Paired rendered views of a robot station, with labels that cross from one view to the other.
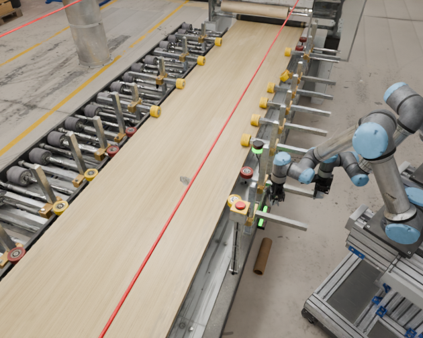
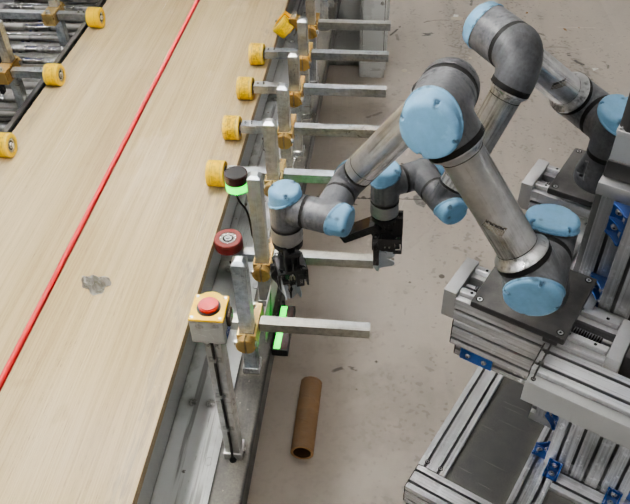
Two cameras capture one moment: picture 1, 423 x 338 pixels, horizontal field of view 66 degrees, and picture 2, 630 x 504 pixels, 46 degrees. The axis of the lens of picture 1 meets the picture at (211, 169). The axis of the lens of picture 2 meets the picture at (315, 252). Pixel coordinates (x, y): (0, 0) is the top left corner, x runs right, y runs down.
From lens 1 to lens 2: 16 cm
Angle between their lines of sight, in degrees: 9
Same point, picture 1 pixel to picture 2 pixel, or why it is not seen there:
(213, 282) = (195, 488)
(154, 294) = not seen: outside the picture
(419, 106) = (525, 44)
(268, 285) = (329, 475)
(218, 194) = (173, 299)
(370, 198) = not seen: hidden behind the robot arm
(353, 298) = (497, 457)
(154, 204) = (31, 349)
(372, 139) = (434, 117)
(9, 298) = not seen: outside the picture
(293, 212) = (358, 312)
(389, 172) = (480, 178)
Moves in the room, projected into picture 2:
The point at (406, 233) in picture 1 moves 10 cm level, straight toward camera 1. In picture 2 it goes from (539, 293) to (522, 327)
